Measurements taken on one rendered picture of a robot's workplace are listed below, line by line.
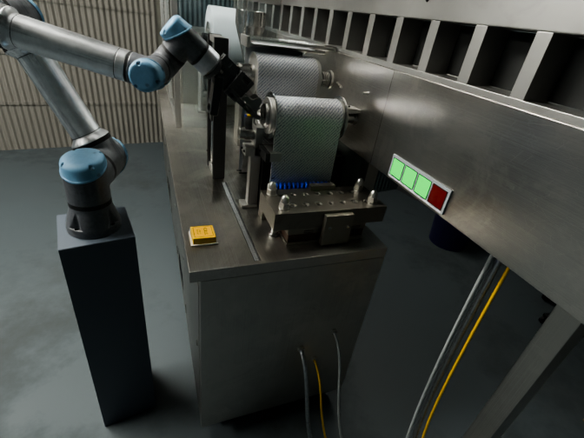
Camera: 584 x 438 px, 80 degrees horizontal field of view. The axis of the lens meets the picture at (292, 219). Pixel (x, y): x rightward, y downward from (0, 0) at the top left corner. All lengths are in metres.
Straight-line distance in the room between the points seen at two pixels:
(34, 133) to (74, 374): 2.99
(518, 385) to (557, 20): 0.85
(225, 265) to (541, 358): 0.84
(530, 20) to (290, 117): 0.64
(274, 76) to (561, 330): 1.13
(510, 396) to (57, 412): 1.68
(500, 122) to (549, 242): 0.26
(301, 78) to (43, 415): 1.71
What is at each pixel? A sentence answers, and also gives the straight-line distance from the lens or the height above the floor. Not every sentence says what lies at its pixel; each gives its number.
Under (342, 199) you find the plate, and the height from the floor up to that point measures 1.03.
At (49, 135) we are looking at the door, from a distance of 4.49.
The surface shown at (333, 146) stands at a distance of 1.24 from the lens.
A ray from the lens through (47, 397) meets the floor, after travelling 1.98.
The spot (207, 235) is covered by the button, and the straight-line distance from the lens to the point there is 1.10.
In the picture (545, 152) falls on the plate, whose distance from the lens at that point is 0.82.
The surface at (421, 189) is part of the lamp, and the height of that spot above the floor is 1.18.
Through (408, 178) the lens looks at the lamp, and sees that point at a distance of 1.06.
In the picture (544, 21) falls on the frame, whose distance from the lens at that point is 0.87.
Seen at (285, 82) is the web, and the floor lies 1.32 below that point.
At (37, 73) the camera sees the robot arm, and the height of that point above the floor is 1.32.
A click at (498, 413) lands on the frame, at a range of 1.26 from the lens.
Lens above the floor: 1.55
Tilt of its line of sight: 30 degrees down
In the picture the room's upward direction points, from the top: 9 degrees clockwise
